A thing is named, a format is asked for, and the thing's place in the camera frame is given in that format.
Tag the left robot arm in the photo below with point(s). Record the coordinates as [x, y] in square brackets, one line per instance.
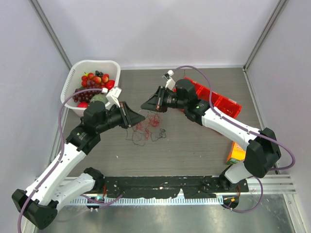
[42, 200]

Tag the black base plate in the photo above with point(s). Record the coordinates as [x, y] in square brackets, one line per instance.
[165, 187]

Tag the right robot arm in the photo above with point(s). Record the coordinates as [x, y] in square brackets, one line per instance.
[261, 151]

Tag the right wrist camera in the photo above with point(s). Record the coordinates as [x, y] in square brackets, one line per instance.
[170, 83]

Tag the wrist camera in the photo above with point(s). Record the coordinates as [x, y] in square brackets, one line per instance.
[112, 96]
[170, 83]

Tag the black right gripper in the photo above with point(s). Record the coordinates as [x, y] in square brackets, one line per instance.
[156, 103]

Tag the orange yellow carton box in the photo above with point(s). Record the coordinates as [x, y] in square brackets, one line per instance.
[236, 154]

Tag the red tomato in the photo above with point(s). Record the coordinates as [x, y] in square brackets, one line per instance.
[82, 105]

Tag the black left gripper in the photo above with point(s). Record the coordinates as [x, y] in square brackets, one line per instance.
[129, 117]

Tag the red compartment tray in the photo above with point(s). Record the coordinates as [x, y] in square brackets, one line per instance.
[224, 104]

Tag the white plastic basket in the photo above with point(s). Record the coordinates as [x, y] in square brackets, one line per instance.
[73, 80]

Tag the purple grape bunch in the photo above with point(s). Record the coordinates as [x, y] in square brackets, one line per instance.
[89, 93]

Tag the green melon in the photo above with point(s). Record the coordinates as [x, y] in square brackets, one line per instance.
[99, 97]

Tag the red apple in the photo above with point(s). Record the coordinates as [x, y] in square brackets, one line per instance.
[110, 84]

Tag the white cable duct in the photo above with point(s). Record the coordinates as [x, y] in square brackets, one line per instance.
[176, 201]

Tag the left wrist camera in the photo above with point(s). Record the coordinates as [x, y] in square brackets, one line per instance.
[112, 96]

